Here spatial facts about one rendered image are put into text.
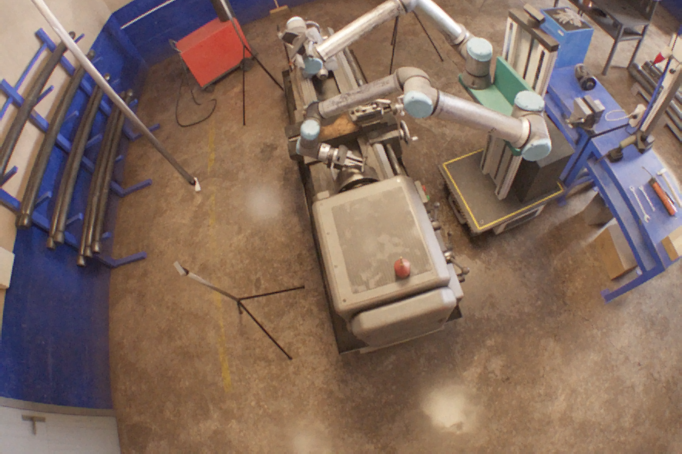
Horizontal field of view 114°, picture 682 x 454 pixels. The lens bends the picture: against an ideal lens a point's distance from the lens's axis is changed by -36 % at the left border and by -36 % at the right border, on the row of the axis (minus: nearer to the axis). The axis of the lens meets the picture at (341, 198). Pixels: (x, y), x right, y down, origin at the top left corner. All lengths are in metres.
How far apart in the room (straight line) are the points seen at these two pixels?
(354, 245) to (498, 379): 1.74
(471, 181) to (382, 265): 1.56
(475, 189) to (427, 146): 0.84
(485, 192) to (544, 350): 1.36
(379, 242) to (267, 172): 2.29
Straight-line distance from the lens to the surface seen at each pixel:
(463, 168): 2.88
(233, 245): 3.34
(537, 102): 1.74
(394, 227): 1.49
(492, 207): 2.73
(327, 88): 3.04
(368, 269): 1.43
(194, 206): 3.82
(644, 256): 2.69
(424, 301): 1.43
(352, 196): 1.58
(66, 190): 3.69
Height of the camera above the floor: 2.69
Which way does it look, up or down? 58 degrees down
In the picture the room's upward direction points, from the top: 22 degrees counter-clockwise
